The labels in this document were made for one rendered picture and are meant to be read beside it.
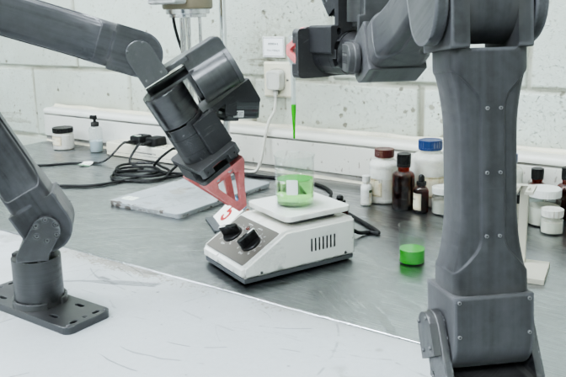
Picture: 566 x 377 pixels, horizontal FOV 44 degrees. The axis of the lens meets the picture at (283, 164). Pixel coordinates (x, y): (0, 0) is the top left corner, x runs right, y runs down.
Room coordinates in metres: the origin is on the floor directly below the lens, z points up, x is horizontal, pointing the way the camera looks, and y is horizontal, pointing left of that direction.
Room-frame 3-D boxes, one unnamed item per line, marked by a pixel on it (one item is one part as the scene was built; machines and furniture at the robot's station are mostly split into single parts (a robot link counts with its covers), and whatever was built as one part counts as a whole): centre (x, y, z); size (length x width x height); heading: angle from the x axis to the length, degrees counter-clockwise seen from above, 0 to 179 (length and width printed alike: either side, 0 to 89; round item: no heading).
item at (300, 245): (1.04, 0.00, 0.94); 0.22 x 0.13 x 0.08; 122
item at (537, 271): (0.96, -0.34, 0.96); 0.08 x 0.08 x 0.13; 64
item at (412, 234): (1.01, -0.20, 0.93); 0.04 x 0.04 x 0.06
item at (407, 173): (1.31, -0.23, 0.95); 0.04 x 0.04 x 0.11
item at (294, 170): (1.04, -0.02, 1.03); 0.07 x 0.06 x 0.08; 33
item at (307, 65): (0.94, -0.08, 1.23); 0.10 x 0.07 x 0.07; 122
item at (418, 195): (1.28, -0.26, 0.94); 0.03 x 0.03 x 0.07
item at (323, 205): (1.05, -0.02, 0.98); 0.12 x 0.12 x 0.01; 32
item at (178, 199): (1.45, 0.19, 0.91); 0.30 x 0.20 x 0.01; 145
